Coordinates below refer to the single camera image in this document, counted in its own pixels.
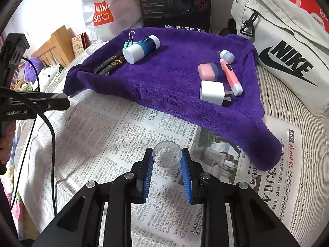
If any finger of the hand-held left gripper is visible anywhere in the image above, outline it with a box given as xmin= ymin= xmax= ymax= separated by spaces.
xmin=36 ymin=93 xmax=70 ymax=112

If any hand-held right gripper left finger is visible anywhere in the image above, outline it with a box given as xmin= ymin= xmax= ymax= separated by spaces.
xmin=33 ymin=148 xmax=155 ymax=247

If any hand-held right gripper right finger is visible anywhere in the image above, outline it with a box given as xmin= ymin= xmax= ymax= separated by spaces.
xmin=180 ymin=148 xmax=300 ymax=247

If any clear plastic cup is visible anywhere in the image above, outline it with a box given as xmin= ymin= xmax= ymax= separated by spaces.
xmin=152 ymin=141 xmax=182 ymax=169

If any black lighter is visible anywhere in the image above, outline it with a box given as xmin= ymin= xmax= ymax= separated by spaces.
xmin=93 ymin=51 xmax=124 ymax=73

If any white wall charger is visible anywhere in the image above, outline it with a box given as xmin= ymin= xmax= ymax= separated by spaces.
xmin=199 ymin=80 xmax=234 ymax=106

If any blue and white bottle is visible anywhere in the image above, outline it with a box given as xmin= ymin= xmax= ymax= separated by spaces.
xmin=123 ymin=35 xmax=161 ymax=65

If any pink and blue case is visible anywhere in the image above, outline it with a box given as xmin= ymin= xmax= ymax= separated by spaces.
xmin=198 ymin=62 xmax=224 ymax=81

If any pink and white pen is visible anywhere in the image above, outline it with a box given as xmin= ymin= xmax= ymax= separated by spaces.
xmin=219 ymin=59 xmax=243 ymax=97

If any person's left hand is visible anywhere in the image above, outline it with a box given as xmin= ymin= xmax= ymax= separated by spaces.
xmin=0 ymin=134 xmax=14 ymax=165

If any white dotted pillow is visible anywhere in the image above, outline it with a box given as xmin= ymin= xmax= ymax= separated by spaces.
xmin=19 ymin=64 xmax=68 ymax=93

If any purple plush toy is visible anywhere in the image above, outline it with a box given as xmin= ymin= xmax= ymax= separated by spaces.
xmin=24 ymin=57 xmax=44 ymax=84

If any newspaper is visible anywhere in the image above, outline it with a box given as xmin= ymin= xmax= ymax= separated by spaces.
xmin=22 ymin=89 xmax=305 ymax=247

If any wooden headboard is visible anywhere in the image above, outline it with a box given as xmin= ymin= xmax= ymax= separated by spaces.
xmin=14 ymin=26 xmax=75 ymax=90

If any patterned book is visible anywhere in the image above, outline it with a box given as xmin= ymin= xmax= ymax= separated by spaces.
xmin=71 ymin=32 xmax=89 ymax=56

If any teal binder clip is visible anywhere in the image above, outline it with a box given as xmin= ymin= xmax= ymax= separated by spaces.
xmin=122 ymin=31 xmax=137 ymax=52

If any purple towel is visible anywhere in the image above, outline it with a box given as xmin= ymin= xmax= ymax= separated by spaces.
xmin=63 ymin=27 xmax=283 ymax=171

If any small white lilac cap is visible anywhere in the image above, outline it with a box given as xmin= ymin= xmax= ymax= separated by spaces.
xmin=218 ymin=50 xmax=234 ymax=63

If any black cardboard box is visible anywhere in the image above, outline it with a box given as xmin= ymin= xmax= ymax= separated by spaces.
xmin=135 ymin=0 xmax=212 ymax=33

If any grey crossbody bag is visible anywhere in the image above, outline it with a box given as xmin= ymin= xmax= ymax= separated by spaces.
xmin=231 ymin=0 xmax=329 ymax=116

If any red and white bag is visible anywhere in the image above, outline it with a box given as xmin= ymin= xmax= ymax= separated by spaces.
xmin=288 ymin=0 xmax=329 ymax=35

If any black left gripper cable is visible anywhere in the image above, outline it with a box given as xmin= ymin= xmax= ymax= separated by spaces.
xmin=21 ymin=57 xmax=58 ymax=215

